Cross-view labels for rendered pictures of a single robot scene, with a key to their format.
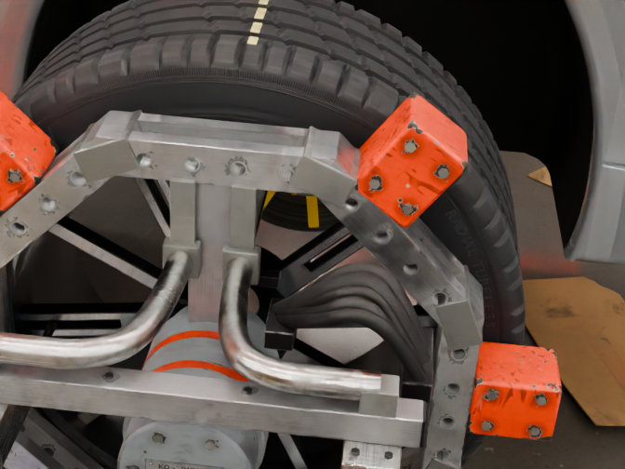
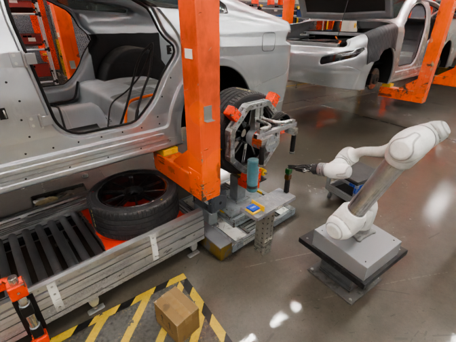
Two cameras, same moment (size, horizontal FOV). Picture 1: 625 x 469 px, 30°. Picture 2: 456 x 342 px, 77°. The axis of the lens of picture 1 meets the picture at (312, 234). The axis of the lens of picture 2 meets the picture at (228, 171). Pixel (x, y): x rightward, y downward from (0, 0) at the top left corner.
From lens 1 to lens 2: 1.71 m
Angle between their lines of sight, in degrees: 39
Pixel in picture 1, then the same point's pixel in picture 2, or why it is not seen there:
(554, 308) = not seen: hidden behind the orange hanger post
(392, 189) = (274, 102)
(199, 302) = (256, 126)
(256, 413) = (284, 127)
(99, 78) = (237, 100)
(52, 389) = (267, 132)
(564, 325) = not seen: hidden behind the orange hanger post
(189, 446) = (272, 138)
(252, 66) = (253, 93)
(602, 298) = not seen: hidden behind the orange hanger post
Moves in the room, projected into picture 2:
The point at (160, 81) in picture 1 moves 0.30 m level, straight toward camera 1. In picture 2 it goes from (244, 98) to (282, 105)
